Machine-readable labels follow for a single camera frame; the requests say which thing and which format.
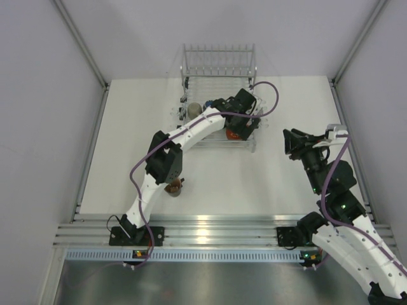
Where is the slotted cable duct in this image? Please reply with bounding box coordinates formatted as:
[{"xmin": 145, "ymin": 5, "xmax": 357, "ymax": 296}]
[{"xmin": 65, "ymin": 248, "xmax": 305, "ymax": 263}]

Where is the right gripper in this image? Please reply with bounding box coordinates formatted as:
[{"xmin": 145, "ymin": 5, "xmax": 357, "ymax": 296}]
[{"xmin": 284, "ymin": 128, "xmax": 331, "ymax": 194}]

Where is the metal wire dish rack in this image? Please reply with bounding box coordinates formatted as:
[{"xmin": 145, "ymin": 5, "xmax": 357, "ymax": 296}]
[{"xmin": 174, "ymin": 44, "xmax": 262, "ymax": 152}]

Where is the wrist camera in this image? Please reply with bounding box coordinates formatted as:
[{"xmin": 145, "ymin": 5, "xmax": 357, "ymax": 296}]
[
  {"xmin": 252, "ymin": 95, "xmax": 266, "ymax": 112},
  {"xmin": 326, "ymin": 124, "xmax": 348, "ymax": 140}
]

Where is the black and red mug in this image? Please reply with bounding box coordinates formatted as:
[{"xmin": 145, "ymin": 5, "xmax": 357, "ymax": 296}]
[{"xmin": 225, "ymin": 129, "xmax": 242, "ymax": 140}]

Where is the aluminium rail base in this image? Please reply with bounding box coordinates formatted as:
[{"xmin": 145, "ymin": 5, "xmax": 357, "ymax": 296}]
[{"xmin": 53, "ymin": 214, "xmax": 302, "ymax": 248}]

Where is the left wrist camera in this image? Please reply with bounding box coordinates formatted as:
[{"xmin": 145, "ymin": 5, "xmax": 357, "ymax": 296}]
[{"xmin": 252, "ymin": 95, "xmax": 266, "ymax": 112}]

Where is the olive grey mug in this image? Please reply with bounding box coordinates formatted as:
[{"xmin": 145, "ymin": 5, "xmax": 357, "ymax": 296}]
[{"xmin": 187, "ymin": 102, "xmax": 202, "ymax": 120}]

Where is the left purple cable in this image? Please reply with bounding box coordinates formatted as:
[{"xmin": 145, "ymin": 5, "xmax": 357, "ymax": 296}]
[{"xmin": 130, "ymin": 81, "xmax": 280, "ymax": 271}]

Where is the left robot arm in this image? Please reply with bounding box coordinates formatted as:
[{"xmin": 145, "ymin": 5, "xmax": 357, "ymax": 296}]
[{"xmin": 120, "ymin": 89, "xmax": 263, "ymax": 245}]

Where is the brown mug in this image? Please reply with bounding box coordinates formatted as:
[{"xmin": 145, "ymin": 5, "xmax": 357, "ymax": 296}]
[{"xmin": 164, "ymin": 178, "xmax": 184, "ymax": 197}]

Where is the aluminium frame post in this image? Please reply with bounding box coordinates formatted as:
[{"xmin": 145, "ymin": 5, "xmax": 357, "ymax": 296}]
[
  {"xmin": 331, "ymin": 0, "xmax": 390, "ymax": 88},
  {"xmin": 52, "ymin": 0, "xmax": 111, "ymax": 92}
]

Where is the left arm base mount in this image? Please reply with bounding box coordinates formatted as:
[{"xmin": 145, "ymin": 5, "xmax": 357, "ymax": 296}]
[{"xmin": 109, "ymin": 226, "xmax": 165, "ymax": 247}]

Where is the right aluminium frame post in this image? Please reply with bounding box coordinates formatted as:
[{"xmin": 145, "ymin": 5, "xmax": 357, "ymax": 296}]
[{"xmin": 331, "ymin": 0, "xmax": 390, "ymax": 88}]

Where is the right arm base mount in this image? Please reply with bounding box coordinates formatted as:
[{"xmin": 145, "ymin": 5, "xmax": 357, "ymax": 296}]
[{"xmin": 276, "ymin": 227, "xmax": 309, "ymax": 250}]

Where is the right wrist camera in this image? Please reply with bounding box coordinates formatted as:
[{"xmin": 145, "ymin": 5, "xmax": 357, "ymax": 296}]
[{"xmin": 326, "ymin": 124, "xmax": 348, "ymax": 140}]

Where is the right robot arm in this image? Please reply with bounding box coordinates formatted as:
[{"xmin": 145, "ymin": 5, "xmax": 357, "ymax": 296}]
[{"xmin": 283, "ymin": 125, "xmax": 406, "ymax": 304}]

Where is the left aluminium frame post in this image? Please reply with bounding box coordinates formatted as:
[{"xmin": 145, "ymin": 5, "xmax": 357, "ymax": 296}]
[{"xmin": 52, "ymin": 0, "xmax": 111, "ymax": 92}]

